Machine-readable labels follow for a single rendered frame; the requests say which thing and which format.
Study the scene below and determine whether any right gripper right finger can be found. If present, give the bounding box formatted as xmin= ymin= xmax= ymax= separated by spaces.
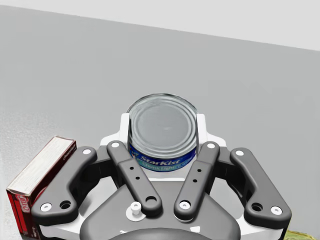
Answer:
xmin=173 ymin=112 xmax=293 ymax=230

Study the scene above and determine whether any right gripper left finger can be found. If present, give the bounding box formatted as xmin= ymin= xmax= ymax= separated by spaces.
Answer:
xmin=31 ymin=112 xmax=163 ymax=227

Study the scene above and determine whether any green and blue rectangular can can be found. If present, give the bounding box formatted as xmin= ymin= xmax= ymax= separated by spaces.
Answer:
xmin=284 ymin=229 xmax=320 ymax=240

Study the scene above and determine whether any red and white carton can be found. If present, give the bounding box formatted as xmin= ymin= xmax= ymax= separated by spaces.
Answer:
xmin=6 ymin=135 xmax=77 ymax=240

